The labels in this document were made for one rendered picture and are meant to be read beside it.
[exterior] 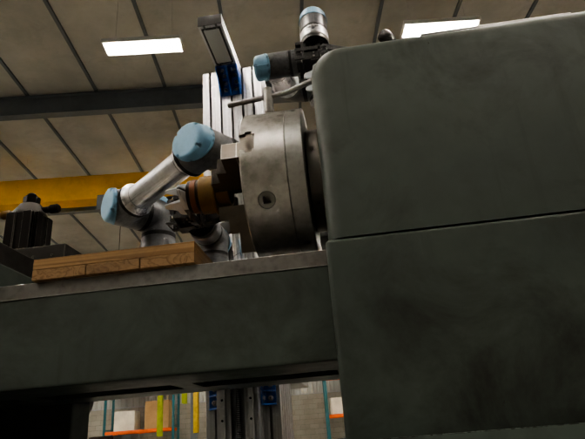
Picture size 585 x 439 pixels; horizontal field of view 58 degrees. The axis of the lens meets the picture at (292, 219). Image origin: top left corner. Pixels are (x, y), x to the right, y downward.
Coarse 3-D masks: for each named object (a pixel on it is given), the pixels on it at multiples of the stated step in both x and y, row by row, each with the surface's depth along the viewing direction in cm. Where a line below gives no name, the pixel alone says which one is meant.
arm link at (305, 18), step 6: (312, 6) 145; (306, 12) 143; (312, 12) 143; (318, 12) 143; (300, 18) 145; (306, 18) 141; (312, 18) 140; (318, 18) 141; (324, 18) 143; (300, 24) 143; (306, 24) 139; (324, 24) 140; (300, 30) 141
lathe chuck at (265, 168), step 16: (272, 112) 110; (240, 128) 105; (256, 128) 105; (272, 128) 104; (256, 144) 102; (272, 144) 102; (240, 160) 101; (256, 160) 101; (272, 160) 100; (240, 176) 101; (256, 176) 100; (272, 176) 100; (256, 192) 100; (272, 192) 100; (288, 192) 100; (256, 208) 101; (272, 208) 101; (288, 208) 101; (256, 224) 102; (272, 224) 102; (288, 224) 102; (256, 240) 105; (272, 240) 105; (288, 240) 105
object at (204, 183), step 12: (192, 180) 116; (204, 180) 114; (192, 192) 114; (204, 192) 113; (216, 192) 114; (228, 192) 114; (192, 204) 114; (204, 204) 113; (216, 204) 113; (228, 204) 115
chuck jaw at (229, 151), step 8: (248, 136) 104; (232, 144) 106; (240, 144) 104; (248, 144) 103; (224, 152) 105; (232, 152) 105; (224, 160) 104; (232, 160) 105; (224, 168) 109; (232, 168) 107; (216, 176) 112; (224, 176) 109; (232, 176) 109; (216, 184) 111; (224, 184) 111; (232, 184) 111; (240, 184) 111
